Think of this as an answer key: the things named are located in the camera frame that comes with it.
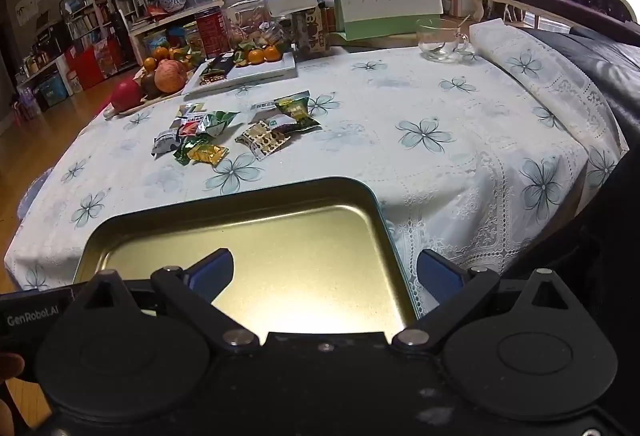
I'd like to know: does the white floral tablecloth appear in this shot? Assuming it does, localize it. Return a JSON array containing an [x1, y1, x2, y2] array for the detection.
[[4, 18, 631, 317]]

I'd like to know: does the clear glass jar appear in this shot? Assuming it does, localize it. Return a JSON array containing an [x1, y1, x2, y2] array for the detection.
[[220, 0, 268, 49]]

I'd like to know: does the brown patterned snack packet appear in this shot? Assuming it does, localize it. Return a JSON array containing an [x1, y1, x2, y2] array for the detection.
[[235, 120, 292, 161]]

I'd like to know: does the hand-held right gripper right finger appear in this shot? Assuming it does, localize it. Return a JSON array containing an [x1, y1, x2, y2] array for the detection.
[[392, 248, 577, 358]]

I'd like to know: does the dark red apple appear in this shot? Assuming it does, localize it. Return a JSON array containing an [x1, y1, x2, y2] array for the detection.
[[110, 80, 144, 113]]

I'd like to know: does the person's left hand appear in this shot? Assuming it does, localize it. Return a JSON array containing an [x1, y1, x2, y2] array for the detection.
[[0, 352, 26, 436]]

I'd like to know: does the red white snack packet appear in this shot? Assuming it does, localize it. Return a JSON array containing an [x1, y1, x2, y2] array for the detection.
[[175, 113, 211, 137]]

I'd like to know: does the orange red apple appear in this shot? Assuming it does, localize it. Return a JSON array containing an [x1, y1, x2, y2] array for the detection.
[[154, 59, 190, 93]]

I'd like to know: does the dark brown fruit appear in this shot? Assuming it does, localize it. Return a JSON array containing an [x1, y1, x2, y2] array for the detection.
[[140, 71, 163, 99]]

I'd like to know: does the wooden fruit tray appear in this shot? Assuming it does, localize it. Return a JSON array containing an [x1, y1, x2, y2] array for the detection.
[[103, 81, 201, 119]]

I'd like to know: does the brown patterned box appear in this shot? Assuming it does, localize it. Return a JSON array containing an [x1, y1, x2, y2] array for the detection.
[[292, 6, 331, 54]]

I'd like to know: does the cluttered bookshelf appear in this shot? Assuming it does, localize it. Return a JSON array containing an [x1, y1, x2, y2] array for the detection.
[[60, 0, 146, 77]]

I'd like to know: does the small dark green snack packet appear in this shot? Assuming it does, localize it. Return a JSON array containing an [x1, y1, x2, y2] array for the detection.
[[172, 138, 203, 166]]

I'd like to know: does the gold foil snack packet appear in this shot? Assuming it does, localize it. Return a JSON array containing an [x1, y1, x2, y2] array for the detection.
[[187, 143, 230, 167]]

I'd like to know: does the large dark green snack packet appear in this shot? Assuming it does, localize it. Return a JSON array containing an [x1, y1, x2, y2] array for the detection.
[[272, 91, 322, 133]]

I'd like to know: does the grey white snack packet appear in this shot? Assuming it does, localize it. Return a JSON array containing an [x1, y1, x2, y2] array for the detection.
[[151, 128, 182, 158]]

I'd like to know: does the black leather sofa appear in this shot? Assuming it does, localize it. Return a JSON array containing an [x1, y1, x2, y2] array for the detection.
[[525, 25, 640, 157]]

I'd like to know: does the red tin can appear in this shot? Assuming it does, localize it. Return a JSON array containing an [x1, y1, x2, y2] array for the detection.
[[195, 8, 226, 57]]

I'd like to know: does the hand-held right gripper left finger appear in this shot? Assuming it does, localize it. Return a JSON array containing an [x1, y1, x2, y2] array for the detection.
[[75, 248, 262, 355]]

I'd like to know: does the gold tin tray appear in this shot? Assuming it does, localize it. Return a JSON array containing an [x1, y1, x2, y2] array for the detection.
[[72, 177, 418, 334]]

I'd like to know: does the white rectangular plate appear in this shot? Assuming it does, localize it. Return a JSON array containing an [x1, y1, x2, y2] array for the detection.
[[181, 51, 298, 96]]

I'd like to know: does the light green snack packet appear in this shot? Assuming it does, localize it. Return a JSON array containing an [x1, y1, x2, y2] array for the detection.
[[200, 110, 241, 138]]

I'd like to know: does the clear glass cup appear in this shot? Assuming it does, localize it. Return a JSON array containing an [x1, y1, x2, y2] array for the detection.
[[416, 17, 471, 63]]

